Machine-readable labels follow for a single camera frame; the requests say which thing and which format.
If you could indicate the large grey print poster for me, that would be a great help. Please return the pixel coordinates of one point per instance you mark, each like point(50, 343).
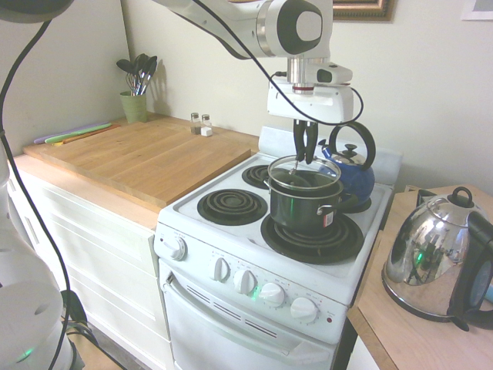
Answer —
point(479, 8)

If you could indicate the black kitchen utensil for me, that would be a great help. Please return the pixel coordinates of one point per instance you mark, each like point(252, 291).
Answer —
point(140, 61)
point(124, 64)
point(151, 64)

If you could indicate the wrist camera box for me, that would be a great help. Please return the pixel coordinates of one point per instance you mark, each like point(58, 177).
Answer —
point(339, 75)

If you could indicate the glass pepper shaker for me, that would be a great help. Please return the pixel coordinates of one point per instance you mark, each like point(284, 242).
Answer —
point(195, 125)

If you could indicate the white burner knob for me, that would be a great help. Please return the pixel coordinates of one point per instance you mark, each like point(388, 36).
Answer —
point(304, 309)
point(245, 282)
point(220, 269)
point(272, 295)

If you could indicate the blue stovetop kettle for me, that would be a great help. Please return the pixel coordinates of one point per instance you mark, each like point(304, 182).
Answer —
point(358, 181)

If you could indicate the gold framed painting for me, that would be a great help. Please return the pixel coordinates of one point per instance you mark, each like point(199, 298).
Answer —
point(385, 11)

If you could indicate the white electric stove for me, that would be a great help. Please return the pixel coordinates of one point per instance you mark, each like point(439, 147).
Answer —
point(215, 331)

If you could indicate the black coil burner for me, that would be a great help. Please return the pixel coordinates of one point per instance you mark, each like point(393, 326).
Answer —
point(254, 175)
point(312, 246)
point(360, 208)
point(231, 206)

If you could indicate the chrome electric kettle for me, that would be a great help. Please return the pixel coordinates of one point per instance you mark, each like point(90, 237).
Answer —
point(423, 239)

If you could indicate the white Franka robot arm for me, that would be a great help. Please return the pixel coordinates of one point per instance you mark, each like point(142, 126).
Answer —
point(275, 23)

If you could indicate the green knife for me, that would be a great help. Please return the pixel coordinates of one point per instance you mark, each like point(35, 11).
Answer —
point(65, 137)

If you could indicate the white oven knob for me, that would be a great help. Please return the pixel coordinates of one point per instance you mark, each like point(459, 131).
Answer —
point(178, 248)

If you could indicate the pale green utensil holder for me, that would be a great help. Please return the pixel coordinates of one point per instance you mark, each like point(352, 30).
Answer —
point(133, 109)

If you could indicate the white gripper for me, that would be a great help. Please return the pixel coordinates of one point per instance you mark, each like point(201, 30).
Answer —
point(308, 102)

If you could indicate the colourful flat utensils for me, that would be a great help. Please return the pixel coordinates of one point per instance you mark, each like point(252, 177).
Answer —
point(69, 133)

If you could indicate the glass salt shaker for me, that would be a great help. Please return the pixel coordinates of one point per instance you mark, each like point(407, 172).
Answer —
point(207, 129)

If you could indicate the large wooden butcher board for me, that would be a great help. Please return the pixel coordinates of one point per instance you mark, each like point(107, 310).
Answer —
point(135, 162)

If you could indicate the orange red knife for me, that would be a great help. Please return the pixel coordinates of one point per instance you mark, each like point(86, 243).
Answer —
point(96, 133)

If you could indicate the white kitchen cabinet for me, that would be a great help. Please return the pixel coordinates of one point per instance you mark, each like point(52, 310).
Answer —
point(96, 250)

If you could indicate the black cooking pot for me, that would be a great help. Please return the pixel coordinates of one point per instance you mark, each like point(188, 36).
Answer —
point(292, 212)

